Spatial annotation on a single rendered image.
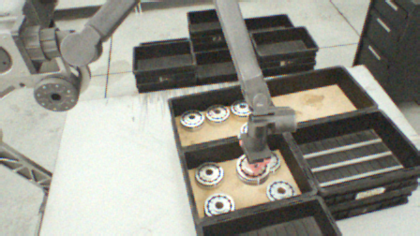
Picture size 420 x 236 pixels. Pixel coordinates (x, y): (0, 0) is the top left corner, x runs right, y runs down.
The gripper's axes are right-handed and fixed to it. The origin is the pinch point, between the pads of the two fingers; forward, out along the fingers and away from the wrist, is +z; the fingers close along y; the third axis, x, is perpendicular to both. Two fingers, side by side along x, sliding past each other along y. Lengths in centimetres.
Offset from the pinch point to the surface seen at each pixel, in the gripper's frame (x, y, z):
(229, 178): 3.7, 11.4, 21.7
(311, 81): -45, 50, 16
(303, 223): -15.0, -11.9, 20.5
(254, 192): -3.3, 3.3, 21.3
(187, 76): 2, 119, 57
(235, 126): -5.7, 36.3, 21.9
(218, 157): 5.7, 19.6, 19.2
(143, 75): 29, 121, 53
